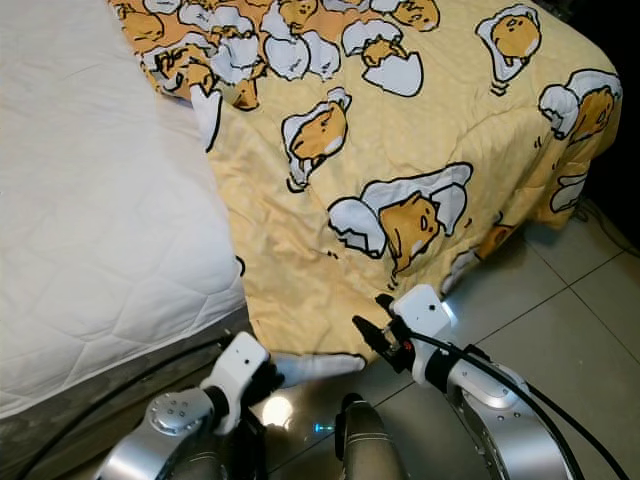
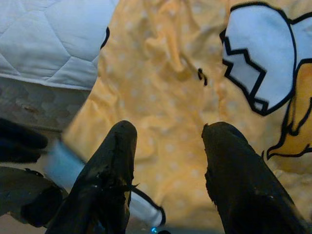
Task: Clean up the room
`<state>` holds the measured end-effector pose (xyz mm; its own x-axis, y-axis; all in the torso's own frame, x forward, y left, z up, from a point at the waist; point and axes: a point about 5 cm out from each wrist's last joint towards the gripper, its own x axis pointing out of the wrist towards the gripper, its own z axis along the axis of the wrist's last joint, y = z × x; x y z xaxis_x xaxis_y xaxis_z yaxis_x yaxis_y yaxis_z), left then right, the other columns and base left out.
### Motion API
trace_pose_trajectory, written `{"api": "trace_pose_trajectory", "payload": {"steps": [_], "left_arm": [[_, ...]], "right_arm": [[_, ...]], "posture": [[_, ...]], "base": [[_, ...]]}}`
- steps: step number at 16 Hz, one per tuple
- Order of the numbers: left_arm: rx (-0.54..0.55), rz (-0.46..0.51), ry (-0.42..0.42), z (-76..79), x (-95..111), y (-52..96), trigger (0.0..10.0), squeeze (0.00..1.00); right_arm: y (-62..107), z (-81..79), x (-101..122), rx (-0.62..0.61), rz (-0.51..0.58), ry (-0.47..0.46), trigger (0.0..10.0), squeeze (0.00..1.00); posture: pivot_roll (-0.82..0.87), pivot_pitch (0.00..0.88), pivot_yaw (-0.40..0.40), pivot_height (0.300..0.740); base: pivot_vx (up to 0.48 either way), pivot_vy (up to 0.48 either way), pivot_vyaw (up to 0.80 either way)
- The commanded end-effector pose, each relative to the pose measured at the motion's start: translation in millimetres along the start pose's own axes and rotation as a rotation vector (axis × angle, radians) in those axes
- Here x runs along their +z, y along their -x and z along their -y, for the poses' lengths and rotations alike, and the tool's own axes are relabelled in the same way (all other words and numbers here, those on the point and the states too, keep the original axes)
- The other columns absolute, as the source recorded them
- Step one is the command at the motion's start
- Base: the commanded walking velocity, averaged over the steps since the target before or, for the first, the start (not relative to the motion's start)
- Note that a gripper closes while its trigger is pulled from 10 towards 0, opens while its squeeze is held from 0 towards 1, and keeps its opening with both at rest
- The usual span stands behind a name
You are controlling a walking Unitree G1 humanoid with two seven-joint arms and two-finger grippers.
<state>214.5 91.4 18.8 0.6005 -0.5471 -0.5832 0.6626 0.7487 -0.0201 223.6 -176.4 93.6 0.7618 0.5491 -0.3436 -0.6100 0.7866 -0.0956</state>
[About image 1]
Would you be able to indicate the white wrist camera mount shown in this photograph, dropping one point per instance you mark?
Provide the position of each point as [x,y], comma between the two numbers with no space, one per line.
[422,315]
[235,375]

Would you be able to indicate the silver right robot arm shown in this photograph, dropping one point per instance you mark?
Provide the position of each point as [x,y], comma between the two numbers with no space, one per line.
[510,420]

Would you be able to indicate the white quilted mattress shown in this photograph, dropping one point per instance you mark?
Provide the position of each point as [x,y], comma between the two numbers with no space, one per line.
[100,200]

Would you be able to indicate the grey bed base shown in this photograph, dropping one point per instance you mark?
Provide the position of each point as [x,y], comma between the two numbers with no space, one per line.
[60,435]

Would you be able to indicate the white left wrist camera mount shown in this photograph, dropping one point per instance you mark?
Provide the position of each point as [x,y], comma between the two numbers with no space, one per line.
[235,375]

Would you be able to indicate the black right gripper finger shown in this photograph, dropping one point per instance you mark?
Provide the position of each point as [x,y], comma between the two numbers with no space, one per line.
[387,305]
[372,338]

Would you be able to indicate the dark grey robot leg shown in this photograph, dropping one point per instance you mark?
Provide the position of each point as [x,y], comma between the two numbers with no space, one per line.
[370,445]

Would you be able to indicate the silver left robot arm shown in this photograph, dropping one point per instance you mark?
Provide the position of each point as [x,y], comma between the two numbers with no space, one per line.
[170,440]

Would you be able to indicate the yellow egg cartoon blanket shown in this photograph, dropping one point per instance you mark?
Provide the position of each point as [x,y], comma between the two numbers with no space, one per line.
[280,250]

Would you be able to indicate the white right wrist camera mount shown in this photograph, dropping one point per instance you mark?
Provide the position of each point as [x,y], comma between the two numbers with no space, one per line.
[422,315]

